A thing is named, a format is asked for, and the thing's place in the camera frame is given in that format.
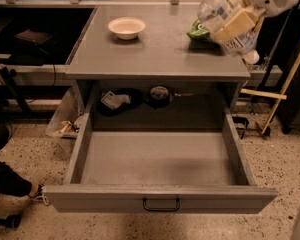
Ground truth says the dark box on shelf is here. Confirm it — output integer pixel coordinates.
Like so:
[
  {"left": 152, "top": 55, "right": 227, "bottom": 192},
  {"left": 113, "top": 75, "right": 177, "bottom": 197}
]
[{"left": 15, "top": 29, "right": 52, "bottom": 45}]

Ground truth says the clear plastic water bottle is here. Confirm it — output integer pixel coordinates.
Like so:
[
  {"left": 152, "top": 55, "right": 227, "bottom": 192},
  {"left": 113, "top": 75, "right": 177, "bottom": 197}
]
[{"left": 198, "top": 0, "right": 264, "bottom": 64}]

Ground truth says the white paper bowl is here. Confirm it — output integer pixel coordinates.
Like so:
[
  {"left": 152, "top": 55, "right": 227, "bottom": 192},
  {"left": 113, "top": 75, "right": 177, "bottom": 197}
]
[{"left": 108, "top": 17, "right": 146, "bottom": 40}]

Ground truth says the grey open top drawer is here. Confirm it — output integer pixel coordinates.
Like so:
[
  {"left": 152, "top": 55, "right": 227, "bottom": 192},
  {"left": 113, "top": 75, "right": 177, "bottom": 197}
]
[{"left": 44, "top": 112, "right": 277, "bottom": 214}]

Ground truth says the wooden broom stick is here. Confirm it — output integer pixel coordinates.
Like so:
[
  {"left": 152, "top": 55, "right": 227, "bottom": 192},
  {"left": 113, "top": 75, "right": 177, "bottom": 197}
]
[{"left": 260, "top": 51, "right": 300, "bottom": 137}]

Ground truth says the person's black trouser leg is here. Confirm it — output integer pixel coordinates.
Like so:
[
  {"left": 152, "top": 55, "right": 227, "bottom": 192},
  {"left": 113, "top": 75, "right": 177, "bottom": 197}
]
[{"left": 0, "top": 124, "right": 38, "bottom": 197}]

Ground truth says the grey cabinet counter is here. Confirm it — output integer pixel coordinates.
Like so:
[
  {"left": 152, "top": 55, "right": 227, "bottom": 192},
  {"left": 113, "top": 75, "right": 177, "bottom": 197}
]
[{"left": 66, "top": 3, "right": 250, "bottom": 106}]

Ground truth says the green chip bag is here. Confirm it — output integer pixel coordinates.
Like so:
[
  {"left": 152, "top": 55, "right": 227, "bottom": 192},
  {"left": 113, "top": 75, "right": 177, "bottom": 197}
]
[{"left": 187, "top": 20, "right": 212, "bottom": 42}]

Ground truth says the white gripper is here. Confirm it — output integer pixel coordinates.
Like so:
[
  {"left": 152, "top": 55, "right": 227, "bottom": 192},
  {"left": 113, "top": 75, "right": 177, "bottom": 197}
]
[{"left": 211, "top": 0, "right": 299, "bottom": 43}]

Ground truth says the clear plastic bin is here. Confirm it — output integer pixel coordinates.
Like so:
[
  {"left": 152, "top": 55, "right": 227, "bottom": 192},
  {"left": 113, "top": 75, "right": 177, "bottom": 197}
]
[{"left": 46, "top": 88, "right": 81, "bottom": 153}]

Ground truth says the black and white sneaker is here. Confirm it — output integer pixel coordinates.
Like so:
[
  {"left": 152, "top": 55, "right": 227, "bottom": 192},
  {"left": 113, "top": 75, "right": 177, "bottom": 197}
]
[{"left": 29, "top": 184, "right": 49, "bottom": 206}]

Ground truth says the black tape roll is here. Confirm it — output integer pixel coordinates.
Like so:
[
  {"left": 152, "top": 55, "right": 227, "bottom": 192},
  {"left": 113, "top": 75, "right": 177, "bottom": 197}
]
[{"left": 149, "top": 86, "right": 171, "bottom": 108}]

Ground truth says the black drawer handle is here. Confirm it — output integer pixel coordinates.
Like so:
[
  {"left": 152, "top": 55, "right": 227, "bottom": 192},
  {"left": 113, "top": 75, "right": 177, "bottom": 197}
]
[{"left": 142, "top": 198, "right": 180, "bottom": 212}]

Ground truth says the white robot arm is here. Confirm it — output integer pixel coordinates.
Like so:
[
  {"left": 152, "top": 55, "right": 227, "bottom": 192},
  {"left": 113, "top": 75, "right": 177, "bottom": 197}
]
[{"left": 210, "top": 0, "right": 299, "bottom": 43}]

